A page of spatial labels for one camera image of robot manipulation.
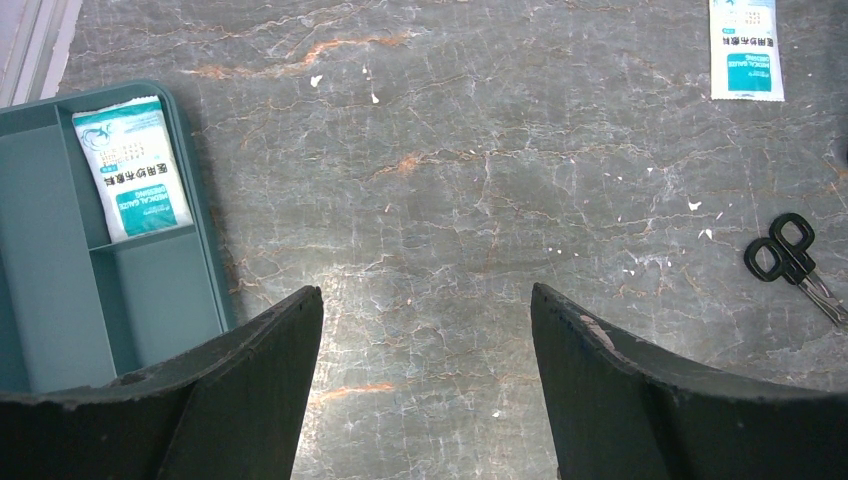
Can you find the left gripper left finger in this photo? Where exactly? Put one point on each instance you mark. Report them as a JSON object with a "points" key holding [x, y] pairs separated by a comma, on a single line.
{"points": [[230, 408]]}

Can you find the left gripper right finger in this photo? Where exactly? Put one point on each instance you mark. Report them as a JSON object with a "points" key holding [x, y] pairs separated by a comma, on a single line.
{"points": [[621, 407]]}

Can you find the teal plastic tray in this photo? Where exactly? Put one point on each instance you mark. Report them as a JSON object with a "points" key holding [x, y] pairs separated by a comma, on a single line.
{"points": [[79, 309]]}

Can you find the black handled scissors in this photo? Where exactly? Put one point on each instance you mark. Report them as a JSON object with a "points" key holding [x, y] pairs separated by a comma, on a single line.
{"points": [[790, 236]]}

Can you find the small teal wipe sachet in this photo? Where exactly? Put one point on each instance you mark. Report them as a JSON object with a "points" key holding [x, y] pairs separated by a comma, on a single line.
{"points": [[744, 51]]}

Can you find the teal label card in tray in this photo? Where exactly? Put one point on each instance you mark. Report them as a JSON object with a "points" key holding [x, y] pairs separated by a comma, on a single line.
{"points": [[129, 153]]}

